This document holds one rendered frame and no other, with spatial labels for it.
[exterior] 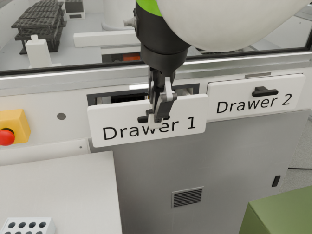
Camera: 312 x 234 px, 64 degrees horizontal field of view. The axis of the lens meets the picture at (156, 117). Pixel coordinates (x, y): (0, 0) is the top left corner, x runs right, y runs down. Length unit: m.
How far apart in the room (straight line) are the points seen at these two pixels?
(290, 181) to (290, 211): 1.36
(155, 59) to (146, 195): 0.61
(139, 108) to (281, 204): 0.34
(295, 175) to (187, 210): 1.04
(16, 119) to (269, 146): 0.77
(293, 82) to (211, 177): 0.41
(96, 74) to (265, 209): 0.44
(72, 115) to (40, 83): 0.11
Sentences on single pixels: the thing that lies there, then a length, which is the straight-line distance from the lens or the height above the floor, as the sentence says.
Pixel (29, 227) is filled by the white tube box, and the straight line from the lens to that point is 0.57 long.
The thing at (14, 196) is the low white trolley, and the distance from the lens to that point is 0.67.
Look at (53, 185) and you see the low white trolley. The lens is 0.66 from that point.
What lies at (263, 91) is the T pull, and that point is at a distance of 0.72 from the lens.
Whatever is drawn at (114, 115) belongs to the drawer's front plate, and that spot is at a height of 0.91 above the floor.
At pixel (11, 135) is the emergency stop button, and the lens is 0.64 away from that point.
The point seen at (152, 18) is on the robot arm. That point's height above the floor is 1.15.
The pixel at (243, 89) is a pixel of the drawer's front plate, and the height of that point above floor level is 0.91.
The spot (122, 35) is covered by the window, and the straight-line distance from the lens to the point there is 0.61.
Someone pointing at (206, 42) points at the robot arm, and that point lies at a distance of 0.19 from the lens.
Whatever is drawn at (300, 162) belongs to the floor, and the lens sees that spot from 2.03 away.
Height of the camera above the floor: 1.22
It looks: 33 degrees down
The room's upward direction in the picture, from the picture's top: straight up
